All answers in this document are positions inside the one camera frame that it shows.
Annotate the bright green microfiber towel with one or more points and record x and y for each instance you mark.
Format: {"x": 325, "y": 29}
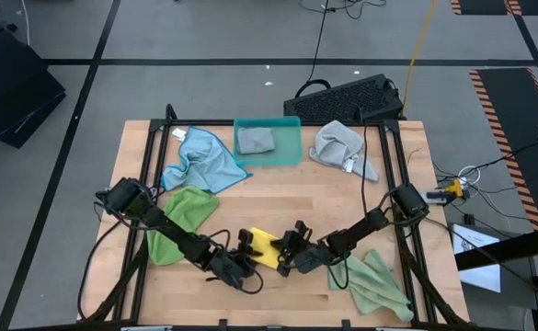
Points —
{"x": 188, "y": 209}

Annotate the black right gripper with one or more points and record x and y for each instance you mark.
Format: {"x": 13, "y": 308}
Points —
{"x": 310, "y": 259}

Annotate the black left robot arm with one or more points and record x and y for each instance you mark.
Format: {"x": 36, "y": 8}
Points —
{"x": 172, "y": 230}

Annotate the power strip with yellow plug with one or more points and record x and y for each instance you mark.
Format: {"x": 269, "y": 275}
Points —
{"x": 441, "y": 195}

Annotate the pale green microfiber towel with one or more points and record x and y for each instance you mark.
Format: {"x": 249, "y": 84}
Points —
{"x": 369, "y": 287}

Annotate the black metal table frame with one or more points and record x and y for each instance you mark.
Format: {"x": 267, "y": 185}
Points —
{"x": 195, "y": 122}

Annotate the yellow microfiber towel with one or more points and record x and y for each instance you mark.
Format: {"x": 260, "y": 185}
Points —
{"x": 268, "y": 250}

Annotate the black perforated computer case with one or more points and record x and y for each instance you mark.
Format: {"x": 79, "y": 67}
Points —
{"x": 342, "y": 99}

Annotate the dark grey microfiber towel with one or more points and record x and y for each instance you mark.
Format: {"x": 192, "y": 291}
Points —
{"x": 255, "y": 140}

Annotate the black orange-striped floor mat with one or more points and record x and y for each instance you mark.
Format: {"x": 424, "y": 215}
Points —
{"x": 480, "y": 5}
{"x": 512, "y": 138}

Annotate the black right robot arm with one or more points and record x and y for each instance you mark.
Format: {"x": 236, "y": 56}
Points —
{"x": 365, "y": 225}

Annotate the black equipment case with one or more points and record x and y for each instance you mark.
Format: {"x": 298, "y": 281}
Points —
{"x": 11, "y": 87}

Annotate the light grey microfiber towel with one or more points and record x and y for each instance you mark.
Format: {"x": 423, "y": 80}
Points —
{"x": 337, "y": 144}

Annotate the black support beam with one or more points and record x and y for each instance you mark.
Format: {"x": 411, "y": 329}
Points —
{"x": 507, "y": 250}

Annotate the light blue microfiber towel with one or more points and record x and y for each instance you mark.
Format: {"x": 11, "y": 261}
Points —
{"x": 204, "y": 161}

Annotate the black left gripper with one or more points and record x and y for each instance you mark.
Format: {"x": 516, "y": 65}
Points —
{"x": 234, "y": 271}

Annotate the white monitor screen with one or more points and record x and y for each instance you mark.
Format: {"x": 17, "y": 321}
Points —
{"x": 480, "y": 276}

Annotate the teal plastic bin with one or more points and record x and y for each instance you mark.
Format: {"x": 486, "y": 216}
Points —
{"x": 289, "y": 142}

